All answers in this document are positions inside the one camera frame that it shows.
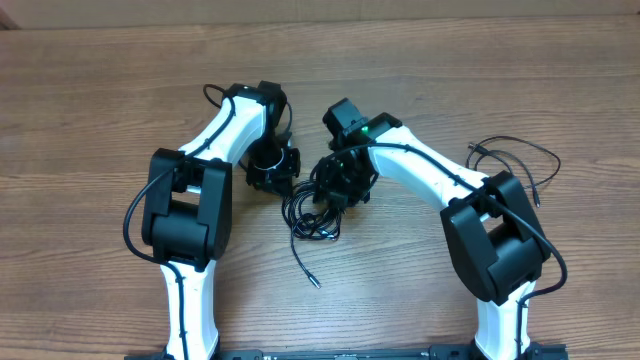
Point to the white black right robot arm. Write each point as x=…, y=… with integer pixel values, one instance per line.
x=495, y=241

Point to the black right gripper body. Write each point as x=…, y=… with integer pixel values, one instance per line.
x=339, y=189

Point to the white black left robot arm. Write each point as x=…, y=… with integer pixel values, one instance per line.
x=181, y=219

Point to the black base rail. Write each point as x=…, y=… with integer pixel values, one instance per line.
x=350, y=354

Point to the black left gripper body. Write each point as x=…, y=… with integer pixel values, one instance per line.
x=268, y=166

